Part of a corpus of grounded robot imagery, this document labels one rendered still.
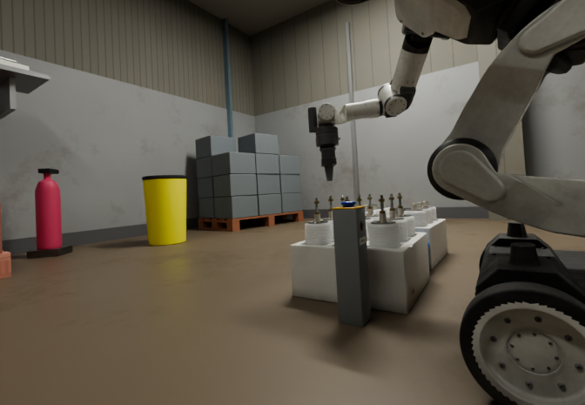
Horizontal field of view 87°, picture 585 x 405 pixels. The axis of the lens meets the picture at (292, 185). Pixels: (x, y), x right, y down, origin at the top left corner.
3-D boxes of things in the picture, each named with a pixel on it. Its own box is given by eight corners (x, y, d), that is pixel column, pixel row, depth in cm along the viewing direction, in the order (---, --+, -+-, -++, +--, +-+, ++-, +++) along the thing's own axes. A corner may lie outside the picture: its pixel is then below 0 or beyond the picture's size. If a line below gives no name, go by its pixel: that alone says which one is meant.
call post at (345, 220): (372, 318, 86) (365, 206, 87) (363, 327, 80) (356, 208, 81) (348, 313, 90) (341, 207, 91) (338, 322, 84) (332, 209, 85)
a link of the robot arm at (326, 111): (337, 137, 126) (335, 109, 126) (339, 131, 115) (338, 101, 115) (309, 138, 126) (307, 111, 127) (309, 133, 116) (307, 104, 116)
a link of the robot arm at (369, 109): (349, 114, 127) (396, 107, 126) (353, 126, 119) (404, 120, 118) (349, 90, 120) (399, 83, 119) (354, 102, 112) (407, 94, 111)
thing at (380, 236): (374, 285, 93) (371, 225, 93) (367, 276, 102) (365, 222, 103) (406, 283, 93) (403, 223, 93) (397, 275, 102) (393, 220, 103)
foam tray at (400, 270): (430, 278, 120) (426, 232, 120) (407, 314, 87) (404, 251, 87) (338, 269, 141) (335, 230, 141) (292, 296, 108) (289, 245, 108)
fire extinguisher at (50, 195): (64, 250, 246) (62, 171, 248) (80, 253, 231) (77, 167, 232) (20, 257, 223) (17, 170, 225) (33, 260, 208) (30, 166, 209)
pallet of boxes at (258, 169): (266, 219, 439) (263, 145, 441) (303, 220, 389) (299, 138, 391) (198, 228, 363) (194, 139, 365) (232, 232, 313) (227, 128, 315)
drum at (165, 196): (160, 247, 235) (157, 174, 236) (136, 245, 255) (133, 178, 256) (198, 239, 263) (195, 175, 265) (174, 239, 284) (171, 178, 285)
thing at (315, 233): (330, 277, 104) (326, 224, 104) (303, 275, 107) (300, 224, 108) (336, 270, 113) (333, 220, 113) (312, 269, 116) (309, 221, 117)
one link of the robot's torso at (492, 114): (474, 208, 82) (616, 37, 67) (467, 213, 68) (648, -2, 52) (424, 176, 89) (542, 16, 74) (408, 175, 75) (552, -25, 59)
